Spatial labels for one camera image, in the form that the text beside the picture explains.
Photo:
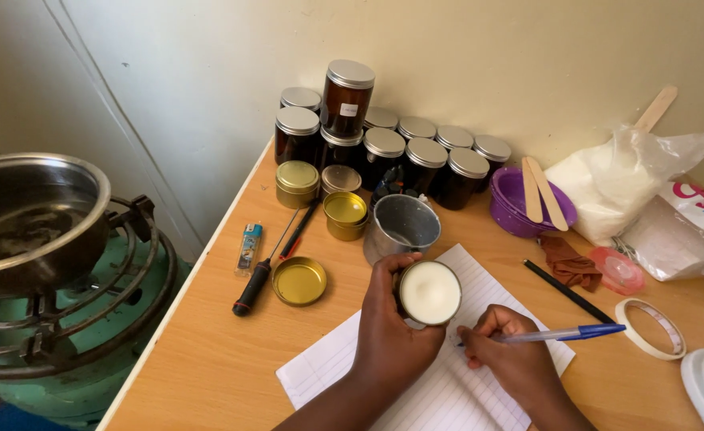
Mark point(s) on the person's left hand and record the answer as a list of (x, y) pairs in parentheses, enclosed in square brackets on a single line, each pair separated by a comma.
[(385, 335)]

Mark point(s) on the person's right hand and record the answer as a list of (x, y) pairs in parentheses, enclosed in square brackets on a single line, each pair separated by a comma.
[(516, 359)]

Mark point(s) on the person's right fingers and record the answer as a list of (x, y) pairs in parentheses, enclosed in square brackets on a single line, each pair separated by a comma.
[(489, 326)]

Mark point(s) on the tin of white candle wax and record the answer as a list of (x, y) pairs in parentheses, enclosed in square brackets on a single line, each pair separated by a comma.
[(430, 293)]

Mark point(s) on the blue ballpoint pen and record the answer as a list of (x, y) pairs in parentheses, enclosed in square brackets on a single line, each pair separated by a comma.
[(573, 333)]

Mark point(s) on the lined white paper sheet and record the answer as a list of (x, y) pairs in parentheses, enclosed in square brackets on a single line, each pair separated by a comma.
[(448, 395)]

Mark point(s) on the black pencil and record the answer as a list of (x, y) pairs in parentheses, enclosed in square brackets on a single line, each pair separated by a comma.
[(567, 291)]

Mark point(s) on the brown cloth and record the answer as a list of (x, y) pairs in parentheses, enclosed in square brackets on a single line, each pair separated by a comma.
[(570, 263)]

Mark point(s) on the purple plastic bowl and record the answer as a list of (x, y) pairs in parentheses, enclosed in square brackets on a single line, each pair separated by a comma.
[(510, 206)]

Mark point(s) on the steel cup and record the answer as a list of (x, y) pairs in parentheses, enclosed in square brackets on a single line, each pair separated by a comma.
[(401, 230)]

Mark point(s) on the pink plastic lid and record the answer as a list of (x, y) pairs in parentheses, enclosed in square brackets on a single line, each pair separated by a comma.
[(616, 270)]

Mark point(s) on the wooden stirring stick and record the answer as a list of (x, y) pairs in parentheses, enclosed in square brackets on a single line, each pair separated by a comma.
[(548, 194), (531, 191)]

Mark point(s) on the roll of white tape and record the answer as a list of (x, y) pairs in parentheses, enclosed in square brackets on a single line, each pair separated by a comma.
[(633, 335)]

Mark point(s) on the small black bottle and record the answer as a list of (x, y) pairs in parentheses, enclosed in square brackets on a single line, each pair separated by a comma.
[(388, 185)]

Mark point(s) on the open gold tin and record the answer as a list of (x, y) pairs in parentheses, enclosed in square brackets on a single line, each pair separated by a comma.
[(345, 214)]

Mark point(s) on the plastic bag of white wax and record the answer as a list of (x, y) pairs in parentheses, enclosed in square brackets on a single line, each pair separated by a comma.
[(615, 179)]

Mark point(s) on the gold tin lid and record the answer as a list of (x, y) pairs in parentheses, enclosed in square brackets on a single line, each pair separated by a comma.
[(299, 281)]

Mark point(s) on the group of amber glass jars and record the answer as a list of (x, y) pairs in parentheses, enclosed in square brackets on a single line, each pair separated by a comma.
[(382, 149)]

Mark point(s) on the gold tin with clear lid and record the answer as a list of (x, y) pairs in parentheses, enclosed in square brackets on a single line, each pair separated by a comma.
[(340, 179)]

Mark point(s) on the clear bag with red print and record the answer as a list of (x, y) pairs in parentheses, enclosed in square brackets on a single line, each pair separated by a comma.
[(681, 236)]

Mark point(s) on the black and red pen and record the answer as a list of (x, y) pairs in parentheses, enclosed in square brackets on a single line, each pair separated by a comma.
[(298, 230)]

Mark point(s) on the closed gold tin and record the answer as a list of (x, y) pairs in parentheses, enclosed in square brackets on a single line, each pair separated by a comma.
[(297, 184)]

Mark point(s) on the blue printed lighter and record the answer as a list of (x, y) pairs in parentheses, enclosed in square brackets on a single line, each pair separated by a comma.
[(248, 248)]

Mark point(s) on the wide wooden stick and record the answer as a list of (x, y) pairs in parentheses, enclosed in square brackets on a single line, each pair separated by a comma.
[(656, 109)]

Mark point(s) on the black gas burner stand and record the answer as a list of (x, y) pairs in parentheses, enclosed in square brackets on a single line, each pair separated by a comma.
[(142, 269)]

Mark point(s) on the green gas cylinder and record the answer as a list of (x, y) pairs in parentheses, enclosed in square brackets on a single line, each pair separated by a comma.
[(88, 335)]

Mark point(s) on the steel cooking pot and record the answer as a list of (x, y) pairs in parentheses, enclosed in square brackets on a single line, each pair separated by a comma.
[(35, 221)]

